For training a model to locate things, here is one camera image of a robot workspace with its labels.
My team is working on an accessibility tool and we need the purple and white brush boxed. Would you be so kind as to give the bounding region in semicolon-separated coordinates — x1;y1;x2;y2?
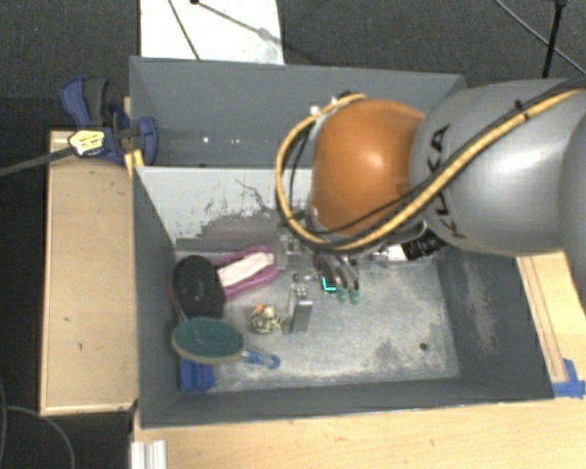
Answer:
212;244;281;299

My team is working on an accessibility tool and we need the pale wood flat board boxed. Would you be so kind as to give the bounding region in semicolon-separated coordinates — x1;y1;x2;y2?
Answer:
38;129;141;417

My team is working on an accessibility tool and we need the green round scrubber blue handle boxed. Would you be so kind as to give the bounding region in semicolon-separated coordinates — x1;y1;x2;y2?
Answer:
170;316;281;371

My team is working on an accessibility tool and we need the black oval sponge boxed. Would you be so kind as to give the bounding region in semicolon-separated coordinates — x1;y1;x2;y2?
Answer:
171;254;227;321

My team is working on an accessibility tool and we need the grey metal bin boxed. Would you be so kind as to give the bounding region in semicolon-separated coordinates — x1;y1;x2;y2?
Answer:
128;56;556;429

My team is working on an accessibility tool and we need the small camouflage toy figure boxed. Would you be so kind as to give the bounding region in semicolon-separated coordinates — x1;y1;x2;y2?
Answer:
248;303;282;335

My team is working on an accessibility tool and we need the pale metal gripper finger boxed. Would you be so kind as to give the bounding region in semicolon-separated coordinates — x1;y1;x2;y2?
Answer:
282;283;297;335
293;284;315;335

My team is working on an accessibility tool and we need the black cylinder on white bracket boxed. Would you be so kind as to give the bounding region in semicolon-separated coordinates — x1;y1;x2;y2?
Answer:
386;234;447;264

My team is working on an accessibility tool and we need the blue block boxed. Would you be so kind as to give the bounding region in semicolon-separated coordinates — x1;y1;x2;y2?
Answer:
178;359;215;393

